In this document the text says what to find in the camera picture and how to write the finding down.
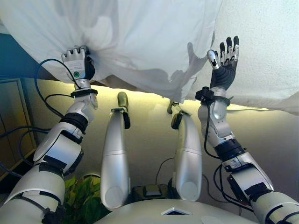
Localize black cables by nightstand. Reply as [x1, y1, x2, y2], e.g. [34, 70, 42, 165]
[0, 126, 54, 178]

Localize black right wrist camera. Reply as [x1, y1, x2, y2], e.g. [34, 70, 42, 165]
[195, 86, 214, 102]

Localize white duvet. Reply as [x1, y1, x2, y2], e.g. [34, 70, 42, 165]
[0, 0, 222, 103]

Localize wooden nightstand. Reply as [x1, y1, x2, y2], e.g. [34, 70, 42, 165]
[0, 78, 38, 180]

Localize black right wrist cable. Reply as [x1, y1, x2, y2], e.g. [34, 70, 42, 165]
[203, 102, 221, 161]

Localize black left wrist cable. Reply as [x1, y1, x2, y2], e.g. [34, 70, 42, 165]
[34, 58, 80, 119]

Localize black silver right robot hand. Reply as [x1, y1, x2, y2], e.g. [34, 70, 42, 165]
[206, 35, 240, 91]

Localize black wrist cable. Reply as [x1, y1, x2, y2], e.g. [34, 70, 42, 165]
[203, 102, 221, 161]
[34, 58, 80, 119]

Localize grey robot torso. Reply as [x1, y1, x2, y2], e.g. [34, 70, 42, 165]
[93, 198, 260, 224]

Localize green leafy plant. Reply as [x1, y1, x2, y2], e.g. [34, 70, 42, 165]
[63, 176, 110, 224]

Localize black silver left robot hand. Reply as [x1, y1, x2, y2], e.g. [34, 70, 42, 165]
[61, 46, 96, 87]

